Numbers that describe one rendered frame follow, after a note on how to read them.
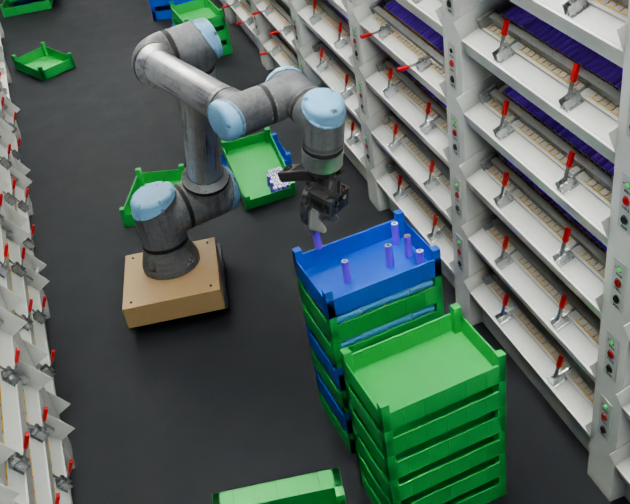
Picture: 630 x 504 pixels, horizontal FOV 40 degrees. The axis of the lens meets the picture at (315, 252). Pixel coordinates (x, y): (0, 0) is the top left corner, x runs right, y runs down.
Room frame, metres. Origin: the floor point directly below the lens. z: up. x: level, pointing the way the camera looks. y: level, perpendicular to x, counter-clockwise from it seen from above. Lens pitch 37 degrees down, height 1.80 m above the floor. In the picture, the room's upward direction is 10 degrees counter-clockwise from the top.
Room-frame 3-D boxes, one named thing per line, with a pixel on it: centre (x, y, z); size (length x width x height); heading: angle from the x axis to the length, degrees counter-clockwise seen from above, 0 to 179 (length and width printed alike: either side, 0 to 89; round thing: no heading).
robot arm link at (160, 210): (2.31, 0.47, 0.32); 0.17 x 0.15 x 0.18; 116
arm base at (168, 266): (2.30, 0.47, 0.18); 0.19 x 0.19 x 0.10
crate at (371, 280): (1.63, -0.12, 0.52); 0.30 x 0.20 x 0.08; 108
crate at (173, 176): (2.89, 0.58, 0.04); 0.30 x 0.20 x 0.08; 171
